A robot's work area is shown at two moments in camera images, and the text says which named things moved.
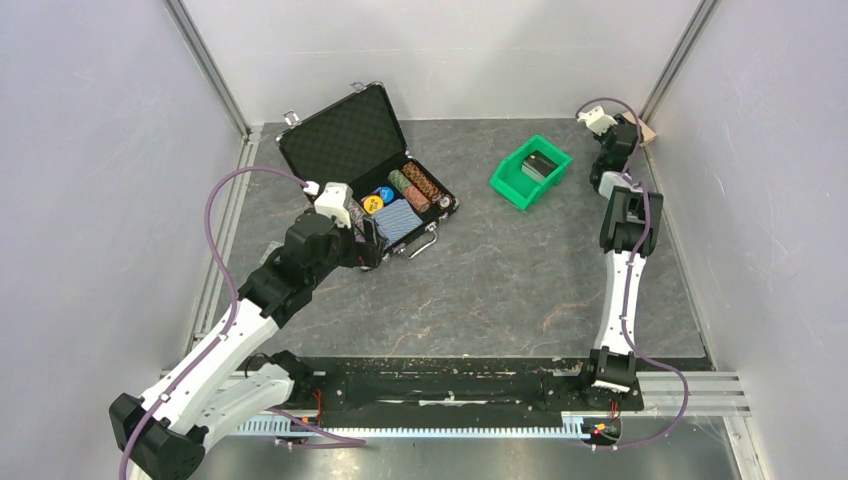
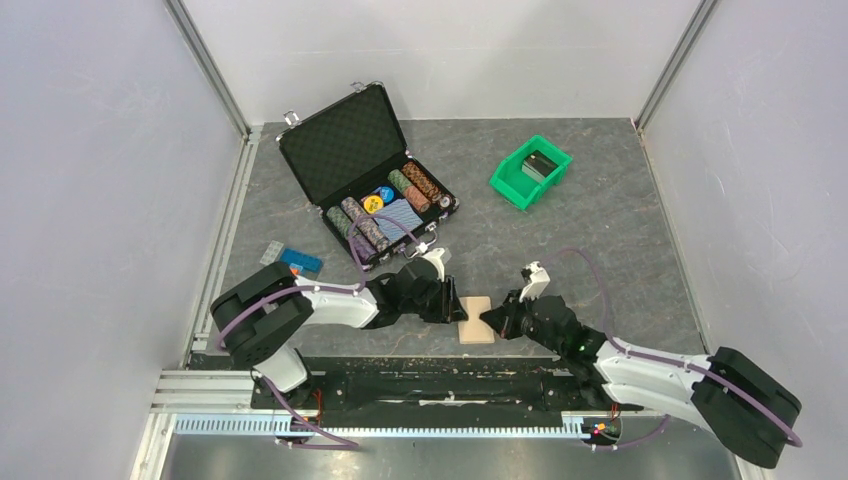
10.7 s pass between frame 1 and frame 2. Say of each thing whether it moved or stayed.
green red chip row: stayed
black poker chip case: stayed
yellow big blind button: stayed
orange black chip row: stayed
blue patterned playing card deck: stayed
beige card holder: moved
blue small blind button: stayed
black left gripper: moved
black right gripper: moved
